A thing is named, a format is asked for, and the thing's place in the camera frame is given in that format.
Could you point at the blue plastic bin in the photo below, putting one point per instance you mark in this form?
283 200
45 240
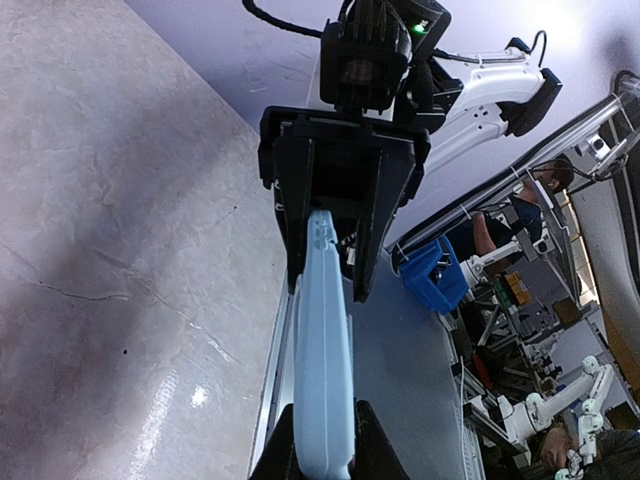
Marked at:
434 275

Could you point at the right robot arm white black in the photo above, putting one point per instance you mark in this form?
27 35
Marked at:
483 96

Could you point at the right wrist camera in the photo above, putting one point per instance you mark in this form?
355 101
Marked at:
364 56

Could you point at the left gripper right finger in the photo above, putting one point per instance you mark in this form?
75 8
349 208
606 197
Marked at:
375 457

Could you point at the light blue phone case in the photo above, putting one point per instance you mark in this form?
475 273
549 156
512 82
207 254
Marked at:
322 350

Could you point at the front aluminium rail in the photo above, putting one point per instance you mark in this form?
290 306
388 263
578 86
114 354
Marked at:
278 387

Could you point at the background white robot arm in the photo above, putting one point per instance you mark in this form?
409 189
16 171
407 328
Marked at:
523 420

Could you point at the person in background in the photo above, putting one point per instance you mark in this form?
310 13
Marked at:
495 226

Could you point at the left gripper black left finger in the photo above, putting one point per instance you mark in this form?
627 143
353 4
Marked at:
278 460

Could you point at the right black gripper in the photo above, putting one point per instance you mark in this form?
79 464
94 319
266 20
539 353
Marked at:
391 178

